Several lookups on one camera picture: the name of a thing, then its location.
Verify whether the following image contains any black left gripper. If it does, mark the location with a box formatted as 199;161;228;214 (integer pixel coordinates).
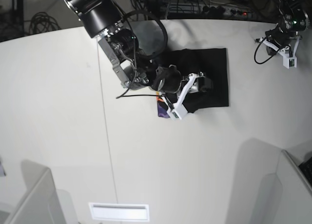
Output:
266;27;298;56

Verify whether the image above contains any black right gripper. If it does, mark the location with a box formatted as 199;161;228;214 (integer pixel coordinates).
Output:
150;65;214;94

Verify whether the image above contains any black T-shirt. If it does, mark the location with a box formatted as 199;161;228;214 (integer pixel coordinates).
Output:
157;48;230;113

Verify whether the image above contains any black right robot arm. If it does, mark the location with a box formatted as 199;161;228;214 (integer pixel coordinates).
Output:
64;0;213;93

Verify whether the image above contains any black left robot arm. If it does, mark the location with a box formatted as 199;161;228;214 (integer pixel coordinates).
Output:
265;0;310;56

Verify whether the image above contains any grey power strip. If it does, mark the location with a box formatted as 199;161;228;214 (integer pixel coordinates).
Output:
168;3;253;20

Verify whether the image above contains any black keyboard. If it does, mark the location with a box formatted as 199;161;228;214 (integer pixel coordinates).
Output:
299;160;312;184

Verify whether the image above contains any white partition panel right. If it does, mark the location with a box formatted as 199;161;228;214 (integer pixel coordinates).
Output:
258;149;312;224

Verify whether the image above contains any white partition panel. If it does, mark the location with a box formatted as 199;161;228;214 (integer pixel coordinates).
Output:
0;167;79;224
258;149;312;224

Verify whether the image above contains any white label plate on table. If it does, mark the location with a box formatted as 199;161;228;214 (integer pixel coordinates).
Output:
89;203;150;222

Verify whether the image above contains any white partition panel left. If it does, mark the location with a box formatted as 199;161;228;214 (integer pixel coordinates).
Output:
0;167;79;224

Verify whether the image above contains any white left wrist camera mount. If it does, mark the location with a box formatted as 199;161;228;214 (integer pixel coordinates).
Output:
253;35;302;69

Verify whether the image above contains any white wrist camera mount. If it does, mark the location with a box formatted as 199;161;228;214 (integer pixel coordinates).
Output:
162;73;199;121
253;35;302;69

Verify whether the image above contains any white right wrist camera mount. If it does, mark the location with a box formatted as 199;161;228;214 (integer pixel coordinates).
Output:
162;73;199;121

